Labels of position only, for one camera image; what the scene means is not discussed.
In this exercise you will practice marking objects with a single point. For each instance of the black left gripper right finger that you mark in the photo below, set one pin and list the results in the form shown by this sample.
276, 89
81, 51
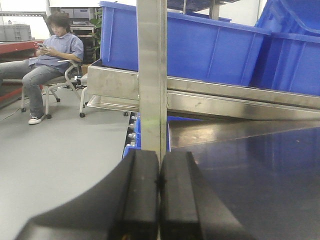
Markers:
190, 209

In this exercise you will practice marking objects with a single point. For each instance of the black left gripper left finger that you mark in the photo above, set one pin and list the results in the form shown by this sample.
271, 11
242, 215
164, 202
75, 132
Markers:
122, 206

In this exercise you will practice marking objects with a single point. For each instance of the blue bin lower shelf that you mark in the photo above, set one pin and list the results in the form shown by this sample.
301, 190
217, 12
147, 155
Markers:
134, 137

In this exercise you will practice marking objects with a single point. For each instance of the stainless steel shelf rack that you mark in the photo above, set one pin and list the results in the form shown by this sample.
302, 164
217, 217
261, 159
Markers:
154, 94

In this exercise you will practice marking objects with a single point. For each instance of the blue plastic bin left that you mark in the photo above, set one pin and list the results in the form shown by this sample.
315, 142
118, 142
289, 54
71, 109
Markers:
197, 48

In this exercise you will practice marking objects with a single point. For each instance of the blue plastic bin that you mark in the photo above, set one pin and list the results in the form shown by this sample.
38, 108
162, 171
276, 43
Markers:
197, 48
289, 59

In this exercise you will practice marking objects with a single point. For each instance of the red workbench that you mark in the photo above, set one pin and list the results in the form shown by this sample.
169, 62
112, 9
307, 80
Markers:
11, 89

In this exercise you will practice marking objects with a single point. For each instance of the green potted plant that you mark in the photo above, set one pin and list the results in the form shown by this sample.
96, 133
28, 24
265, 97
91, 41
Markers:
97, 22

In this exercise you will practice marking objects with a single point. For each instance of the seated person blue shirt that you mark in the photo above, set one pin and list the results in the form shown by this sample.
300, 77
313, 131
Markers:
50, 63

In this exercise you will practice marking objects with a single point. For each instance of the blue plastic bin right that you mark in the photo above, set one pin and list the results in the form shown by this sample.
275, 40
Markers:
289, 59

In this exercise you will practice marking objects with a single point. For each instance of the grey storage crate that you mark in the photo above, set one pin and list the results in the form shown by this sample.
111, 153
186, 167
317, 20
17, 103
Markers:
15, 33

